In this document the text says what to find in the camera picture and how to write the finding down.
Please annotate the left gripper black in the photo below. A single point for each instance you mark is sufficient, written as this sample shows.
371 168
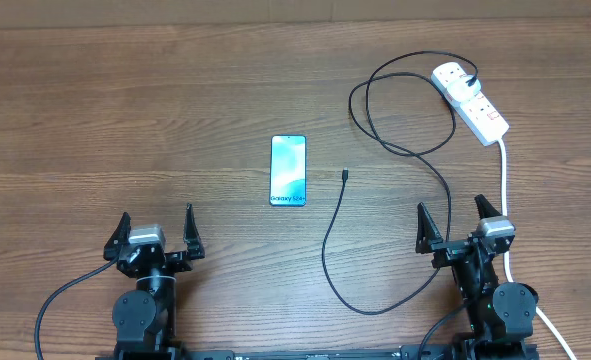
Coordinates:
180 262

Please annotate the Samsung Galaxy smartphone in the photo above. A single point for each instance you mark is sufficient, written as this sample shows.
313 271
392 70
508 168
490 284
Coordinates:
288 171

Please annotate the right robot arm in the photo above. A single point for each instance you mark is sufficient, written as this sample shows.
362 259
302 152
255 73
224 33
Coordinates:
500 314

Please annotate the white charger plug adapter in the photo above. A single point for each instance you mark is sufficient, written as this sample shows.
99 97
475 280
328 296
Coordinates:
461 90

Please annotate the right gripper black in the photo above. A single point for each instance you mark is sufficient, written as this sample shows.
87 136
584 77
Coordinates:
428 239

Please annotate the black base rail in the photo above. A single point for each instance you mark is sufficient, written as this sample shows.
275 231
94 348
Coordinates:
406 352

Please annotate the white power strip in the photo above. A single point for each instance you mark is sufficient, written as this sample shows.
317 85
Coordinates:
479 114

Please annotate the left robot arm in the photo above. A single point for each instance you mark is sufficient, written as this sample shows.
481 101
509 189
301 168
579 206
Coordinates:
145 318

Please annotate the cardboard wall panel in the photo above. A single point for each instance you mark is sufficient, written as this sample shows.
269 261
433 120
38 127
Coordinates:
33 14

